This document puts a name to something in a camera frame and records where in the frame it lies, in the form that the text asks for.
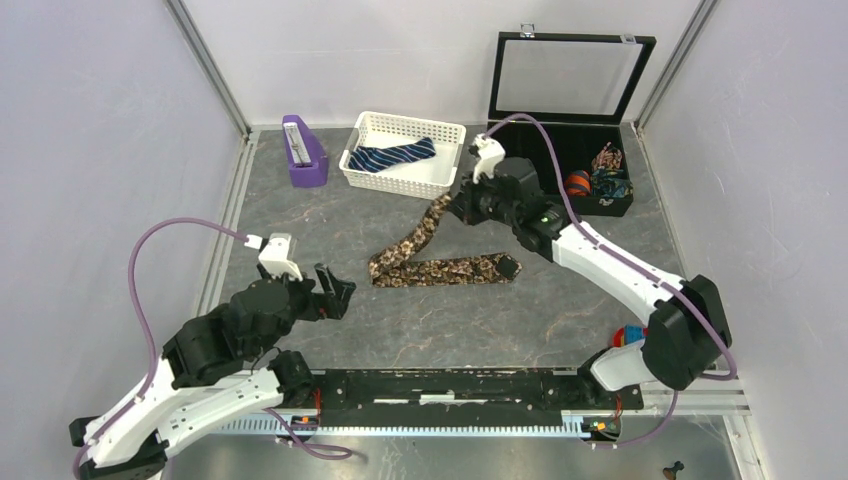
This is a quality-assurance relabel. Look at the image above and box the teal patterned tie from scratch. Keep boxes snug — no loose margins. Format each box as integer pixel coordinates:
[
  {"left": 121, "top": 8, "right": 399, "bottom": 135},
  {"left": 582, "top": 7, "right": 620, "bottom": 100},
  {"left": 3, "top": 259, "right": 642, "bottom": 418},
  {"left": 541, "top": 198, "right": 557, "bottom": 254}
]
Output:
[{"left": 590, "top": 168, "right": 633, "bottom": 199}]

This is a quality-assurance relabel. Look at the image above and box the purple metronome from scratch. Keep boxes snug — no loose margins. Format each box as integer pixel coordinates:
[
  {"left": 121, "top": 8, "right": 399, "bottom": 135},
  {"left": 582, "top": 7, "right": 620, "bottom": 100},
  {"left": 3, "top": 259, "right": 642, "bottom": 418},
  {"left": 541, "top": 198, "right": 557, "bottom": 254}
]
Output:
[{"left": 282, "top": 115, "right": 329, "bottom": 188}]

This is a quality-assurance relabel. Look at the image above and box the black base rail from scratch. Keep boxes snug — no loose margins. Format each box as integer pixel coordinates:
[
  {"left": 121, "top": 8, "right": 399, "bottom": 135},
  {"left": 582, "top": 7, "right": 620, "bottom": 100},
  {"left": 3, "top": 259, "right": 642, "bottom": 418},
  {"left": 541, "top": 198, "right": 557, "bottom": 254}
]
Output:
[{"left": 283, "top": 368, "right": 644, "bottom": 429}]

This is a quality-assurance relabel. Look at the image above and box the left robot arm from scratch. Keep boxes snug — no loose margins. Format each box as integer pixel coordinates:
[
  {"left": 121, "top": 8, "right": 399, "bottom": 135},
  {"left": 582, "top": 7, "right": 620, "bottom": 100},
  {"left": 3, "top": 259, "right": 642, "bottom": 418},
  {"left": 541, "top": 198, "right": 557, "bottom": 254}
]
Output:
[{"left": 69, "top": 264, "right": 356, "bottom": 479}]

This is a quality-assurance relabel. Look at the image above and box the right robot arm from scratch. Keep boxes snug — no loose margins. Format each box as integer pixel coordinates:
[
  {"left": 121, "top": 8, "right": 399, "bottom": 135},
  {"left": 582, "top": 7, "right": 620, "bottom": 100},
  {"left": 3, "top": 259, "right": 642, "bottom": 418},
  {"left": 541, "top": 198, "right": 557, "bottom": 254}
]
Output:
[{"left": 450, "top": 158, "right": 732, "bottom": 408}]

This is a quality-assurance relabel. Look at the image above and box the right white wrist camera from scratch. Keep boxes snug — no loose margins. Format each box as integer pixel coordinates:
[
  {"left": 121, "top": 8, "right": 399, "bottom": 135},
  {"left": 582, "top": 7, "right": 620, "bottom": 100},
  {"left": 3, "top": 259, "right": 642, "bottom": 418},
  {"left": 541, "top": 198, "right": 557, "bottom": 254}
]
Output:
[{"left": 469, "top": 133, "right": 506, "bottom": 184}]

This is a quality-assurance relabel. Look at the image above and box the brown floral tie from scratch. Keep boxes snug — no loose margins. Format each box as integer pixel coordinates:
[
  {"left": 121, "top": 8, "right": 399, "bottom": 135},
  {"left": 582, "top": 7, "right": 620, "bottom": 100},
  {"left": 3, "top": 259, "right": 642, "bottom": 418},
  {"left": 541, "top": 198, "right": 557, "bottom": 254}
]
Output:
[{"left": 368, "top": 194, "right": 522, "bottom": 288}]

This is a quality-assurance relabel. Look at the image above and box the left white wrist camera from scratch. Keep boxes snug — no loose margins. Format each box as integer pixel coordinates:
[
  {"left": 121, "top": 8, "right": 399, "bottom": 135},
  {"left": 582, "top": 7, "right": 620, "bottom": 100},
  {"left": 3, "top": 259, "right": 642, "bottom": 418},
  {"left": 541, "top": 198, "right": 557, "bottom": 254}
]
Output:
[{"left": 244, "top": 233, "right": 304, "bottom": 281}]

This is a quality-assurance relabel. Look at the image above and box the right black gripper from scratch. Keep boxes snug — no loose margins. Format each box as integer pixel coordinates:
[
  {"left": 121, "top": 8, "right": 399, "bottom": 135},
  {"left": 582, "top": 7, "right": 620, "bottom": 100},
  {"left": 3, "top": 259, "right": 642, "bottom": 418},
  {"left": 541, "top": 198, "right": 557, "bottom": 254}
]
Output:
[{"left": 445, "top": 168, "right": 519, "bottom": 228}]

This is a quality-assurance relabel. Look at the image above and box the navy striped tie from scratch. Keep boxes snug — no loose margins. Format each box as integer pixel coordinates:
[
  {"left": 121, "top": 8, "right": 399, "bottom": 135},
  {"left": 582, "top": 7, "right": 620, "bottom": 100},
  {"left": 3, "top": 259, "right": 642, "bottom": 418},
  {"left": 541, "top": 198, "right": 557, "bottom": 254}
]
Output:
[{"left": 347, "top": 137, "right": 436, "bottom": 173}]

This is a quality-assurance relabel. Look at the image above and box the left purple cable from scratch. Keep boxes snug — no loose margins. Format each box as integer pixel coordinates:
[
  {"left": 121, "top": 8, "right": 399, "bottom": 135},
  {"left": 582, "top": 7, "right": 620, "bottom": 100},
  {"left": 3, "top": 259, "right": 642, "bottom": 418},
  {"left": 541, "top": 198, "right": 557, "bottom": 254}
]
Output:
[{"left": 71, "top": 217, "right": 354, "bottom": 480}]

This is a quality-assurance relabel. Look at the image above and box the black display case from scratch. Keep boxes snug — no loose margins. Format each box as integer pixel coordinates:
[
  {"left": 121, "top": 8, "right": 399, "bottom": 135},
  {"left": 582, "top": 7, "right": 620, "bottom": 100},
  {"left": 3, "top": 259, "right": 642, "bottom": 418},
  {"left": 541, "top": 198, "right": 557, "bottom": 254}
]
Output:
[{"left": 488, "top": 32, "right": 657, "bottom": 217}]

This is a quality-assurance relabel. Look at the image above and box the pink patterned tie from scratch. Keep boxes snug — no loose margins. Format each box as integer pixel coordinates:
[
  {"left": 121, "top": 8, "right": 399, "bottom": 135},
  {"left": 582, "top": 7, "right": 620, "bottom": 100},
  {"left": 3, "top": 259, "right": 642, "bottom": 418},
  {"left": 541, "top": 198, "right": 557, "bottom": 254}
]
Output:
[{"left": 591, "top": 142, "right": 624, "bottom": 171}]

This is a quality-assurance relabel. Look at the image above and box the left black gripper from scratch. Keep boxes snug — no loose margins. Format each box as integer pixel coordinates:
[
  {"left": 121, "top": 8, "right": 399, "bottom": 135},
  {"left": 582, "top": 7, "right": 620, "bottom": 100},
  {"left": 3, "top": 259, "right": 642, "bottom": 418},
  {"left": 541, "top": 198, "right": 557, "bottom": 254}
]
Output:
[{"left": 252, "top": 261, "right": 356, "bottom": 358}]

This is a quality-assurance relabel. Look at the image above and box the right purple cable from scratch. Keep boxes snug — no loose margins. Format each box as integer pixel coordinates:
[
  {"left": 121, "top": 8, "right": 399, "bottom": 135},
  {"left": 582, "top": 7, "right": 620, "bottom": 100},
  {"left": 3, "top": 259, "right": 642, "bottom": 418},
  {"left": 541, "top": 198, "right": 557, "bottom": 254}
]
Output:
[{"left": 483, "top": 112, "right": 739, "bottom": 450}]

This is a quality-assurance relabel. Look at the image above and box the orange navy rolled tie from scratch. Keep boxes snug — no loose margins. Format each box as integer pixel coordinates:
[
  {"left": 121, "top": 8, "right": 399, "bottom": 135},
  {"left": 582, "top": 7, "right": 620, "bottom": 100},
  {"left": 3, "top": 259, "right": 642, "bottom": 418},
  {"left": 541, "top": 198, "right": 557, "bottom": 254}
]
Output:
[{"left": 564, "top": 170, "right": 592, "bottom": 196}]

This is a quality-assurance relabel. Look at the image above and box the purple cable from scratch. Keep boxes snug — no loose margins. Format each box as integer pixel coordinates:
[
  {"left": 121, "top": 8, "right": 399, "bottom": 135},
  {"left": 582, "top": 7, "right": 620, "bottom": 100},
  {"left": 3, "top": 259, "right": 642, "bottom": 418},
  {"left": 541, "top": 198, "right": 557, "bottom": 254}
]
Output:
[
  {"left": 483, "top": 112, "right": 739, "bottom": 450},
  {"left": 71, "top": 217, "right": 354, "bottom": 480}
]

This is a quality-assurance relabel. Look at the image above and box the white plastic basket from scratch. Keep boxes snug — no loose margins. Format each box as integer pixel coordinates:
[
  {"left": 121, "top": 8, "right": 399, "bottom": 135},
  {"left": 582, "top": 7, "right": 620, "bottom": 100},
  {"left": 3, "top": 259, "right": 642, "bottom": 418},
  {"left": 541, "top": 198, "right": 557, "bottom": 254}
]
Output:
[{"left": 339, "top": 111, "right": 466, "bottom": 199}]

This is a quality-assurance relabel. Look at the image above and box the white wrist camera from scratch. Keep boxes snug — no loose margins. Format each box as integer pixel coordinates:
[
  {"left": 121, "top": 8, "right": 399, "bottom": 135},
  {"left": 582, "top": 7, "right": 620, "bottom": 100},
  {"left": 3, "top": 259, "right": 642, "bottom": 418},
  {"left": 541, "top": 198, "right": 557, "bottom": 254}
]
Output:
[
  {"left": 469, "top": 133, "right": 506, "bottom": 184},
  {"left": 244, "top": 233, "right": 304, "bottom": 281}
]

